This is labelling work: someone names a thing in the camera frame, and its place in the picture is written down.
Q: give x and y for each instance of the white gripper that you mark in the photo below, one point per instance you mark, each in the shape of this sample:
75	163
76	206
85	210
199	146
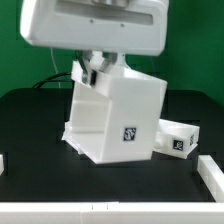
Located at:
136	27

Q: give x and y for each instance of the white drawer cabinet frame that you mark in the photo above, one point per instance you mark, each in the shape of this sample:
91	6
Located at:
115	120

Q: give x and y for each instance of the white drawer box front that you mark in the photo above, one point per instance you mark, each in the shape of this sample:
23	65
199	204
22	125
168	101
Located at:
176	139

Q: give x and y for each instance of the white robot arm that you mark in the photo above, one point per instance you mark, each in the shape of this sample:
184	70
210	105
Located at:
134	27

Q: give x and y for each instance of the white left barrier block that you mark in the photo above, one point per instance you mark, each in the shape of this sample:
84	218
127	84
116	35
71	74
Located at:
1	164

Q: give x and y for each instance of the white right barrier rail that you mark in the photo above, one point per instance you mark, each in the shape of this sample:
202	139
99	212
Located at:
212	176

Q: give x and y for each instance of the white barrier rail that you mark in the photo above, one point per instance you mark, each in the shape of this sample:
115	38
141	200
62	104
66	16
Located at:
111	213
212	176

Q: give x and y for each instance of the white front barrier rail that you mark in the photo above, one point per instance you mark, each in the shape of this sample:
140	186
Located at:
111	213

